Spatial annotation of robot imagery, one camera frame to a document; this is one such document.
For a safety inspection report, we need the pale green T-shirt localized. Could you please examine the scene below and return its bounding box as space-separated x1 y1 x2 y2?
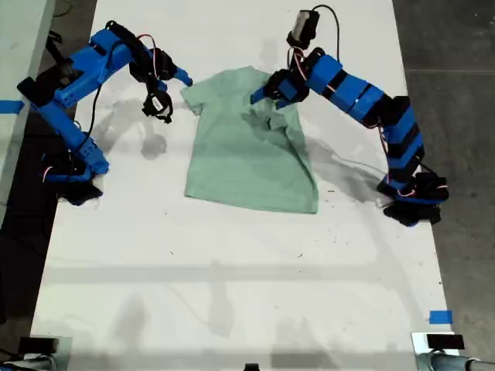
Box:
179 65 320 216

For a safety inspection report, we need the camera black cable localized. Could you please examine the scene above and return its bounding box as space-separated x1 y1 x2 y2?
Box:
311 4 342 63
87 79 105 142

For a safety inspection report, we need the pale grey padded tube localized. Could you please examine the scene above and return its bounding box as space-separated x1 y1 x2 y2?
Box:
419 350 495 371
0 355 55 371

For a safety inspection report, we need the blue tape strip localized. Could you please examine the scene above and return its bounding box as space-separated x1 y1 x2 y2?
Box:
428 310 453 325
0 99 25 114

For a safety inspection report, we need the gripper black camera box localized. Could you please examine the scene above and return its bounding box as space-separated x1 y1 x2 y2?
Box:
141 90 174 124
286 10 320 49

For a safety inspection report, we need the silver metal plate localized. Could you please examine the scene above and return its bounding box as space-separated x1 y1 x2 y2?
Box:
29 335 73 371
410 331 471 371

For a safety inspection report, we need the small black box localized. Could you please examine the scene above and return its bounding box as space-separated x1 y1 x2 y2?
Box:
18 336 59 353
426 334 465 349

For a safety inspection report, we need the white side bench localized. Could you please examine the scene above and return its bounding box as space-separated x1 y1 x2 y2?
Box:
0 0 57 229

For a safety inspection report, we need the black tripod leg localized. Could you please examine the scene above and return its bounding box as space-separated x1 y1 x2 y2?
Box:
45 32 70 70

